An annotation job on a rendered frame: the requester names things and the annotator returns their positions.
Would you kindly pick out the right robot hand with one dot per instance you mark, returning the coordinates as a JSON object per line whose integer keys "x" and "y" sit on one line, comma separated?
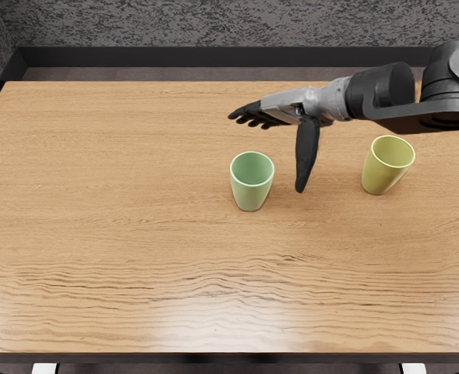
{"x": 311, "y": 102}

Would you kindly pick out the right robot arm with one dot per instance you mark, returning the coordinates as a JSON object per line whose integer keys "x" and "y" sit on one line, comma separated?
{"x": 416, "y": 97}

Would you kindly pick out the yellow-green cup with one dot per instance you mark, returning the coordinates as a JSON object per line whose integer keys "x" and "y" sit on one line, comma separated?
{"x": 387, "y": 165}

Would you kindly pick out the light green cup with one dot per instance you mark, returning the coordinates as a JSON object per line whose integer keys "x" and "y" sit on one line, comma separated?
{"x": 251, "y": 183}

